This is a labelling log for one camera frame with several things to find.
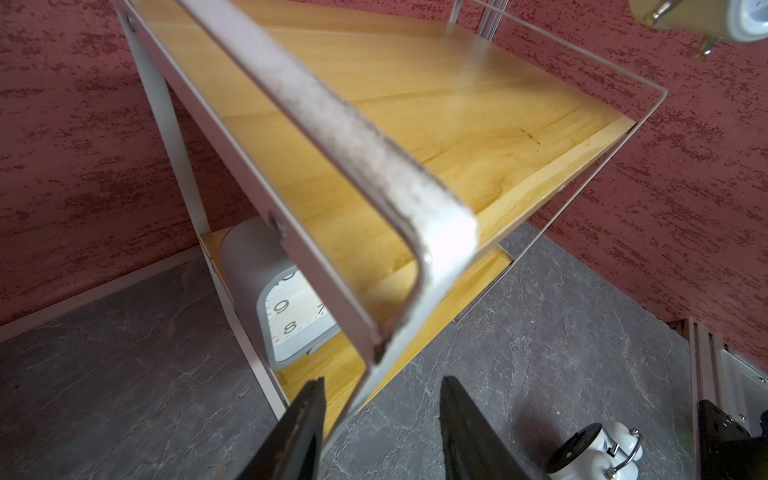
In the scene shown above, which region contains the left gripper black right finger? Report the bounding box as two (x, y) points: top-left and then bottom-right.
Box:
(439, 376), (528, 480)

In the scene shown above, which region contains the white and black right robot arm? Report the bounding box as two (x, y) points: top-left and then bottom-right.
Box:
(697, 400), (767, 480)

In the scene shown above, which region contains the right aluminium corner post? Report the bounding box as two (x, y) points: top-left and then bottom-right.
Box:
(476, 0), (509, 41)

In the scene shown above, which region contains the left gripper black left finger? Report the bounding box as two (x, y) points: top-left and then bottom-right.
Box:
(237, 377), (326, 480)

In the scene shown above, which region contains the white twin-bell alarm clock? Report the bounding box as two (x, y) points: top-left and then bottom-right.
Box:
(628, 0), (767, 57)
(544, 421), (643, 480)

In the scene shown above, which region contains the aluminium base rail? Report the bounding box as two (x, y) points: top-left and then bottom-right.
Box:
(672, 319), (767, 479)

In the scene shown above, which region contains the wooden two-tier white-framed shelf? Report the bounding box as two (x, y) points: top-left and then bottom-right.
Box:
(115, 1), (648, 443)

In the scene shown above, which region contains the grey rectangular alarm clock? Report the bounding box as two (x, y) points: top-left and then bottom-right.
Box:
(220, 218), (340, 370)

